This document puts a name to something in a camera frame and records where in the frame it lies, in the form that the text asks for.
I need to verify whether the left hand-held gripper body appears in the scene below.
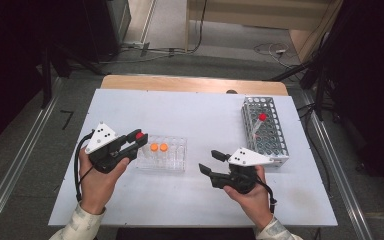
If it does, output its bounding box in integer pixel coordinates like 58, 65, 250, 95
85, 121, 138, 175

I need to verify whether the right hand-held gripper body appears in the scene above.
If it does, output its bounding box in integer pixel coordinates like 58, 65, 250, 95
209, 147, 275, 195

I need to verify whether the white perforated tube rack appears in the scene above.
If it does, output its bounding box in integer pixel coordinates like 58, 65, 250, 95
240, 95, 290, 168

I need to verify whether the clear plastic tube rack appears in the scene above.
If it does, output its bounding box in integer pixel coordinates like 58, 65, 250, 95
135, 133, 188, 174

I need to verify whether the person's right hand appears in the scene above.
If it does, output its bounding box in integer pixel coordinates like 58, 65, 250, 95
223, 165, 275, 231

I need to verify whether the person's left hand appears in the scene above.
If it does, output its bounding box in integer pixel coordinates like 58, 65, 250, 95
78, 146, 130, 215

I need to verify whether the white board sheet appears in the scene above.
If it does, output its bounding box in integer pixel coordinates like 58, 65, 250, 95
48, 88, 338, 228

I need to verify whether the wooden table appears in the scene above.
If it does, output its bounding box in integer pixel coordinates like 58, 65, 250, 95
99, 74, 289, 97

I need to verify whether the black metal stand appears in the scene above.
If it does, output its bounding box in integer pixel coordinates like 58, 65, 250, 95
39, 43, 109, 109

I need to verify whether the black tripod stand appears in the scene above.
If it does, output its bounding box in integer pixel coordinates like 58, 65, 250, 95
269, 33, 348, 121

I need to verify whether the dark grey cabinet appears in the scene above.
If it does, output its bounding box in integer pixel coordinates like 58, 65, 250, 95
83, 0, 132, 63

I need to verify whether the dark curtain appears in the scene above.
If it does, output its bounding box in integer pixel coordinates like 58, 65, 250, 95
0, 0, 93, 158
326, 0, 384, 204

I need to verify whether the light wooden cabinet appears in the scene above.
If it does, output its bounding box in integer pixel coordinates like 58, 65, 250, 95
184, 0, 344, 63

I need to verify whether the left hand-held gripper cable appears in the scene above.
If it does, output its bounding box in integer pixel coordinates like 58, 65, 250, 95
73, 131, 96, 203

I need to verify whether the hand-held gripper cable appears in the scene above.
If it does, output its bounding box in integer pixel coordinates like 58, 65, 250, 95
254, 176, 278, 215
73, 131, 96, 203

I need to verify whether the right hand-held gripper cable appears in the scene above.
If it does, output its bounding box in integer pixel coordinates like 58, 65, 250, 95
254, 176, 278, 215

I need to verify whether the black cable beside table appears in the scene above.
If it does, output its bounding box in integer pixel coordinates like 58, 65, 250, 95
296, 103, 332, 198

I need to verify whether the metal floor rail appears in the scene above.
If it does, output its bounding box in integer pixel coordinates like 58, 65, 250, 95
299, 89, 375, 240
0, 78, 64, 240

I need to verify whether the grey floor cable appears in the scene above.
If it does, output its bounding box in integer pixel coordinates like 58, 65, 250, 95
99, 46, 189, 64

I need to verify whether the white floor cable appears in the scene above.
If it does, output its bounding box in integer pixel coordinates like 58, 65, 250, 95
253, 42, 296, 69

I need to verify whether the black floor cable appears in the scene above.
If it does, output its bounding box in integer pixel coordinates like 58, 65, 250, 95
186, 0, 208, 54

